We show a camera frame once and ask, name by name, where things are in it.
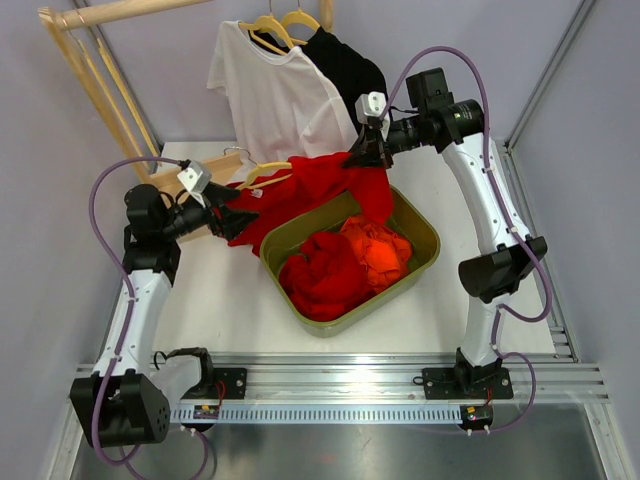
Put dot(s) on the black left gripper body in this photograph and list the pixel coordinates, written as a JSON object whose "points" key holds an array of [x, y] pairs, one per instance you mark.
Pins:
{"points": [[191, 217]]}

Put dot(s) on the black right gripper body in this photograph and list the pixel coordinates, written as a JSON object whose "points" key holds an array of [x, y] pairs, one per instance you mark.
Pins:
{"points": [[406, 134]]}

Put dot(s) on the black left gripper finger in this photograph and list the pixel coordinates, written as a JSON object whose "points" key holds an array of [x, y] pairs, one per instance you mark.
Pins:
{"points": [[235, 222], [215, 195]]}

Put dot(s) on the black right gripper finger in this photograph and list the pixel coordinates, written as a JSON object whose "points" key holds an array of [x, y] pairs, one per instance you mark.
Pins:
{"points": [[369, 155], [370, 139]]}

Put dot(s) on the red t shirt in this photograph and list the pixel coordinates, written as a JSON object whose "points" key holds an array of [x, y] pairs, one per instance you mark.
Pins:
{"points": [[305, 185], [325, 281]]}

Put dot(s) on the orange t shirt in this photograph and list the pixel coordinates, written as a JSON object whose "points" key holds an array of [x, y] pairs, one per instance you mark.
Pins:
{"points": [[381, 252]]}

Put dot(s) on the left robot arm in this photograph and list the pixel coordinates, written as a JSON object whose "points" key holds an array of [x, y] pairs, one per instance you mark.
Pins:
{"points": [[124, 402]]}

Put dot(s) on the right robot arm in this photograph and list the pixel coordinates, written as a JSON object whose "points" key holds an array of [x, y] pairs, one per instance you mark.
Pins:
{"points": [[508, 252]]}

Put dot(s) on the black t shirt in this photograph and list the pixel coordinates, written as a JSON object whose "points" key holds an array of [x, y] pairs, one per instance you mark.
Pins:
{"points": [[327, 76]]}

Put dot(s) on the white t shirt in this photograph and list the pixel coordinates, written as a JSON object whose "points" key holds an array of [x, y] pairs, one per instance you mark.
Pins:
{"points": [[281, 105]]}

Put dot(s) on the yellow hanger of black shirt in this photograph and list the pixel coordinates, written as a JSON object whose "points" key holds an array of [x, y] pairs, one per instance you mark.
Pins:
{"points": [[301, 18]]}

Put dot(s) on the yellow hanger of white shirt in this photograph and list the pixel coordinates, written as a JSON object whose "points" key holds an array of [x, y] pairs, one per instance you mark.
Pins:
{"points": [[268, 23]]}

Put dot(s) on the wooden clothes rack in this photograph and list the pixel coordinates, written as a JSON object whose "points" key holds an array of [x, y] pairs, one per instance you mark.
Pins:
{"points": [[155, 171]]}

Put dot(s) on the olive green plastic basket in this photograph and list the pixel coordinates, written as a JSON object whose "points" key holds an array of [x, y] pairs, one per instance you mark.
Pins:
{"points": [[406, 220]]}

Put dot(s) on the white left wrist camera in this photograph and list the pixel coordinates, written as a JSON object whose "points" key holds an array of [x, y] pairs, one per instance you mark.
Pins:
{"points": [[194, 177]]}

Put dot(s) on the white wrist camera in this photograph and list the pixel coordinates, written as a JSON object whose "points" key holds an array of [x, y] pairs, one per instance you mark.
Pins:
{"points": [[194, 177], [371, 112]]}

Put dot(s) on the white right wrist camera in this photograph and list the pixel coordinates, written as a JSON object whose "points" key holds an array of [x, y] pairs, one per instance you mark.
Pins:
{"points": [[371, 112]]}

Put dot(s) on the aluminium frame post left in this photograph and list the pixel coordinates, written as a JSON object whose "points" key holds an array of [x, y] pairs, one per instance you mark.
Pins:
{"points": [[120, 80]]}

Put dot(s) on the aluminium frame post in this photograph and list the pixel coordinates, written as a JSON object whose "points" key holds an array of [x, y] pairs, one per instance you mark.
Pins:
{"points": [[578, 20], [120, 80]]}

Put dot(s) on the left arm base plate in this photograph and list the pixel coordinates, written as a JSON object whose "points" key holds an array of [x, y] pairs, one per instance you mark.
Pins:
{"points": [[226, 383]]}

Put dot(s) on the aluminium frame post right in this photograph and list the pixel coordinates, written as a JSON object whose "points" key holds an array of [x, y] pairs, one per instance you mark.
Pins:
{"points": [[578, 20]]}

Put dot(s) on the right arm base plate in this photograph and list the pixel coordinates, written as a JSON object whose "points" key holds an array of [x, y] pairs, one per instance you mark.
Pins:
{"points": [[441, 384]]}

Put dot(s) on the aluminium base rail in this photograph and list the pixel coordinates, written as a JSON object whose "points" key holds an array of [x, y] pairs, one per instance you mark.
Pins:
{"points": [[322, 378]]}

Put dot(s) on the white slotted cable duct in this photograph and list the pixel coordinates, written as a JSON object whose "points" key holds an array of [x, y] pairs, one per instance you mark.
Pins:
{"points": [[389, 414]]}

